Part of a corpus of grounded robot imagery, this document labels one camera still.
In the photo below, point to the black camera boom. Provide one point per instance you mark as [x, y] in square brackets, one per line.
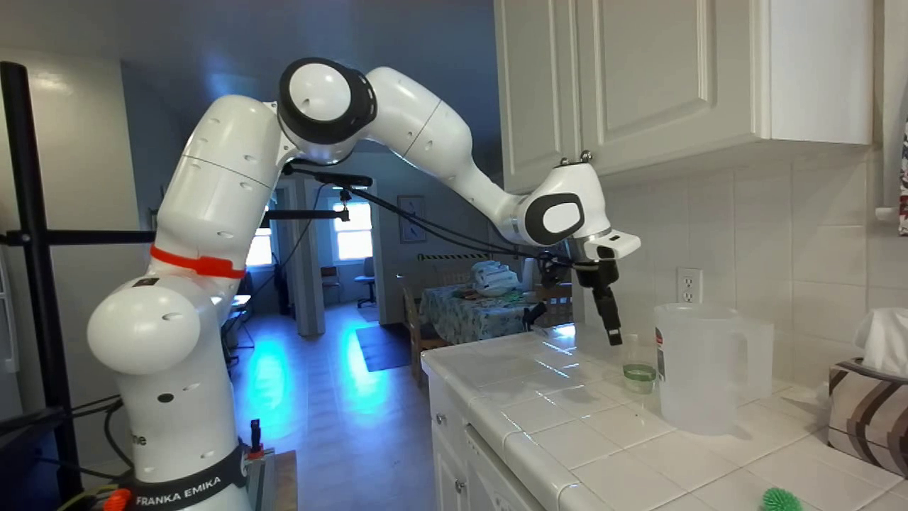
[303, 216]

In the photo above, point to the dark wooden chair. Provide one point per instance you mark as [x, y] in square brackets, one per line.
[412, 327]

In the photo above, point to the white counter base cabinet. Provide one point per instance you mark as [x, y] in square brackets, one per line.
[465, 455]

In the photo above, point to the black bar camera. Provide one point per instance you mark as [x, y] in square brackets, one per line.
[330, 175]

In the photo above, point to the folded white towels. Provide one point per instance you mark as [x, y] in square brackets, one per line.
[496, 279]

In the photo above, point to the white wall outlet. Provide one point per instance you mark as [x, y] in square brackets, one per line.
[690, 289]

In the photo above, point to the floral curtain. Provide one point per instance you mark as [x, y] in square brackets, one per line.
[905, 181]

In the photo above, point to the dark floor rug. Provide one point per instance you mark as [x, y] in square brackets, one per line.
[384, 348]

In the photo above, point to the framed wall picture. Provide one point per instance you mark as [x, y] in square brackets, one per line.
[412, 215]

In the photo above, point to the white upper cabinet door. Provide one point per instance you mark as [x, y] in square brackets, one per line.
[662, 74]
[534, 87]

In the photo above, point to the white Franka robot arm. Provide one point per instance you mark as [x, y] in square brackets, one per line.
[218, 189]

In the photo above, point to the red tape band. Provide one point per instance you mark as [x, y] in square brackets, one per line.
[194, 262]

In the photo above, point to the black stand pole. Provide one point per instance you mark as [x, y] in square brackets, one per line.
[39, 330]

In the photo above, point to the robot mounting table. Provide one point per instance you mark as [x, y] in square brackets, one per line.
[276, 483]

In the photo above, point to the bright room window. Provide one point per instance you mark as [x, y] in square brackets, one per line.
[356, 237]
[262, 249]

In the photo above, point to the white translucent plastic pitcher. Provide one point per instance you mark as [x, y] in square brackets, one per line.
[697, 379]

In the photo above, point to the small green object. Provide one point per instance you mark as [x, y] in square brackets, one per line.
[783, 500]

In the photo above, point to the table with patterned cloth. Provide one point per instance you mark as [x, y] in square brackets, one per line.
[473, 317]

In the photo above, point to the white room pillar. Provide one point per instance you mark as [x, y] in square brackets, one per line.
[304, 274]

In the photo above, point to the clear plastic cup green band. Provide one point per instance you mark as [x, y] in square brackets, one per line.
[639, 369]

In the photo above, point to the white tissue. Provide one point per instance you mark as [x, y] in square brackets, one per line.
[890, 341]

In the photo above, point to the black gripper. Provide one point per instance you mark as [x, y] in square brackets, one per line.
[597, 277]

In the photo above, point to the white upper cabinet carcass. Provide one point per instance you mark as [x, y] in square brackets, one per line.
[818, 66]

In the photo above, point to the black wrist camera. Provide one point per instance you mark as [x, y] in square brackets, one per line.
[558, 270]

